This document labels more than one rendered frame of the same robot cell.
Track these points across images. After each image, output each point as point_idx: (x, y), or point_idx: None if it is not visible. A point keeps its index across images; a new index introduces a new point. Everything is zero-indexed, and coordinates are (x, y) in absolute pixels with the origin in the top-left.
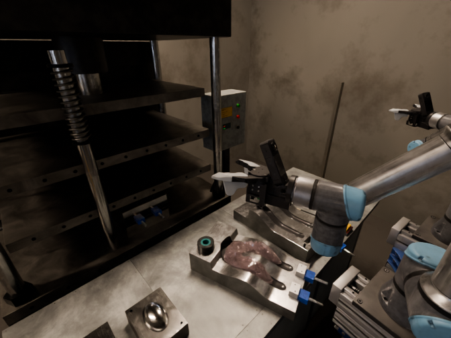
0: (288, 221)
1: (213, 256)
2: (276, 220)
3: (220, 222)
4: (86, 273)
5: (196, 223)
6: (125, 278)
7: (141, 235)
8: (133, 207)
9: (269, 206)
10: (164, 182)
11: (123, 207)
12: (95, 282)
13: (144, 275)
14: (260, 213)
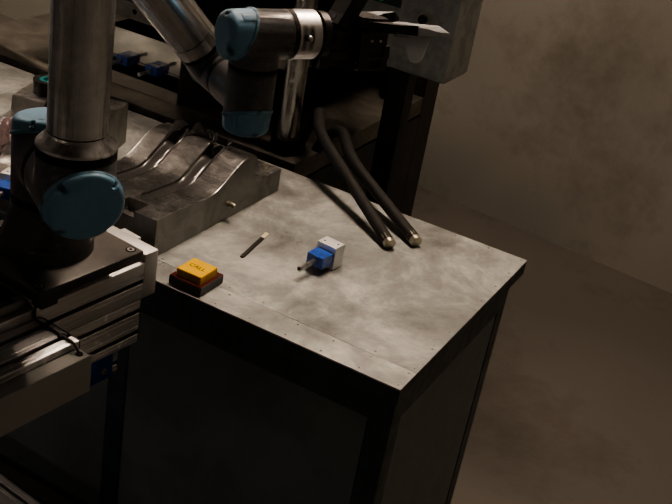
0: (160, 177)
1: (27, 96)
2: (157, 161)
3: (121, 104)
4: (21, 64)
5: (158, 123)
6: (8, 80)
7: (114, 87)
8: (127, 28)
9: (187, 141)
10: None
11: (125, 23)
12: (0, 65)
13: (16, 91)
14: (157, 132)
